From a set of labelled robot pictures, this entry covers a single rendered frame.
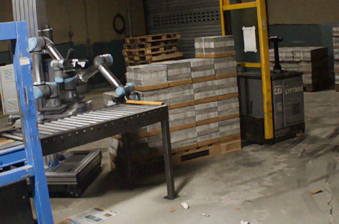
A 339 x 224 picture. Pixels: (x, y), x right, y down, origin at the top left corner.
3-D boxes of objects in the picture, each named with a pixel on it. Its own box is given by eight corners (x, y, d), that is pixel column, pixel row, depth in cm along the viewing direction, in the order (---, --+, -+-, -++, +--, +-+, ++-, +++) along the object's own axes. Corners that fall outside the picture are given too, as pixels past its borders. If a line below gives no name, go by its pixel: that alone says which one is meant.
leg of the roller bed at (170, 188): (171, 195, 391) (164, 118, 381) (176, 196, 387) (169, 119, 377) (167, 197, 387) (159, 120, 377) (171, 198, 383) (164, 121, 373)
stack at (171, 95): (110, 169, 482) (101, 92, 470) (202, 148, 537) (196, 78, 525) (125, 178, 448) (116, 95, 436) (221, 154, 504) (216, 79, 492)
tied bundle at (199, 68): (174, 81, 510) (172, 60, 507) (196, 78, 525) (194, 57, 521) (193, 83, 478) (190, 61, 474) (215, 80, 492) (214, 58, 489)
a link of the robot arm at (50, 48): (44, 42, 407) (73, 80, 394) (35, 43, 398) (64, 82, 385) (50, 33, 401) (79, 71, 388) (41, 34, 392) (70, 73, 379)
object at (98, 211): (98, 206, 378) (98, 205, 377) (120, 213, 359) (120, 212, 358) (63, 220, 351) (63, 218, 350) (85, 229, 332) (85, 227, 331)
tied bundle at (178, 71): (150, 84, 497) (149, 63, 493) (174, 81, 511) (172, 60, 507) (167, 87, 464) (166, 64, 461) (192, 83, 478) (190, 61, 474)
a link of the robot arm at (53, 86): (61, 95, 407) (60, 80, 405) (50, 97, 396) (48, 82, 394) (52, 95, 414) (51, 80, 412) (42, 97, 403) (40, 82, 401)
